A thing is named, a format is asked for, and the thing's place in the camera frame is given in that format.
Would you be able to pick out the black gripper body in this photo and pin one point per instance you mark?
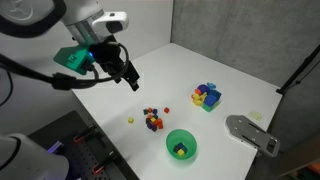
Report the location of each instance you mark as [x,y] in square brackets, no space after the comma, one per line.
[113,58]

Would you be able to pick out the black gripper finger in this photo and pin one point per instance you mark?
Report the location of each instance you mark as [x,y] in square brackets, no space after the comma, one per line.
[117,80]
[132,76]

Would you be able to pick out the lone yellow block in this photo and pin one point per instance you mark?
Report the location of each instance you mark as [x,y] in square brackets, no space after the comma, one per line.
[130,120]

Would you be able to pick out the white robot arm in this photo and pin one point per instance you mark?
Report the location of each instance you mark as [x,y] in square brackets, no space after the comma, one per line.
[93,29]

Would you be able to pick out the lone red block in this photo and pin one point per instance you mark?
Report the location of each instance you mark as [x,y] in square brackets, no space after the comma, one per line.
[166,110]

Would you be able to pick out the green plastic bowl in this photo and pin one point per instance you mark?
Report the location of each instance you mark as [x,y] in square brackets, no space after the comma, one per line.
[181,135]

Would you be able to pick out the dark blue block in bowl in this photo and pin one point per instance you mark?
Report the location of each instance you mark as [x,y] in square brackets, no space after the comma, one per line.
[180,146]

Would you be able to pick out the yellow block in bowl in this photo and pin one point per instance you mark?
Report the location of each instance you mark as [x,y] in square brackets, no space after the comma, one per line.
[181,152]

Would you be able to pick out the pile of small coloured blocks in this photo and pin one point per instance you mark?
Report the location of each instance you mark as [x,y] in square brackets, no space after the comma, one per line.
[153,121]

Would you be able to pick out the pile of colourful toys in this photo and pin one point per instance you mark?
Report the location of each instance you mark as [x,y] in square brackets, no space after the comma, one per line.
[200,94]

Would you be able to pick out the green toy box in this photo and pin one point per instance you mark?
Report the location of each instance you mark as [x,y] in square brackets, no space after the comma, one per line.
[208,108]

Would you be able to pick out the blue toy box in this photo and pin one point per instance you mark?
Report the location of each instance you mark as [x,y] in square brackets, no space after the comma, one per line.
[212,98]

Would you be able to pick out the black tripod pole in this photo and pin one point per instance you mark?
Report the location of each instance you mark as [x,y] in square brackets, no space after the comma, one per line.
[293,79]

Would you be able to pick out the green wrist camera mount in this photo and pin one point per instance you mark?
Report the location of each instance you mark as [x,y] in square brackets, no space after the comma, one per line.
[74,57]

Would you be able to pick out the upper red-handled clamp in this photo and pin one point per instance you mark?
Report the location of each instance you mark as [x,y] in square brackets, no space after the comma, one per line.
[84,134]

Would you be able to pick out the red-handled clamp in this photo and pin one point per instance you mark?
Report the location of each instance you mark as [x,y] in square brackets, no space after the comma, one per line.
[103,163]
[84,134]

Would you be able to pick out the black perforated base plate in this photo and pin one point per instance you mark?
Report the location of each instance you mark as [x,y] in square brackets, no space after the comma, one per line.
[85,155]

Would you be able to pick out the lower red-handled clamp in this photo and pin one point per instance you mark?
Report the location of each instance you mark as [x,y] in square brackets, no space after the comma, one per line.
[103,163]

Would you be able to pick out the grey metal bracket plate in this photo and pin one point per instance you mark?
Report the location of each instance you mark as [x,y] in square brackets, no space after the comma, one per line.
[246,131]

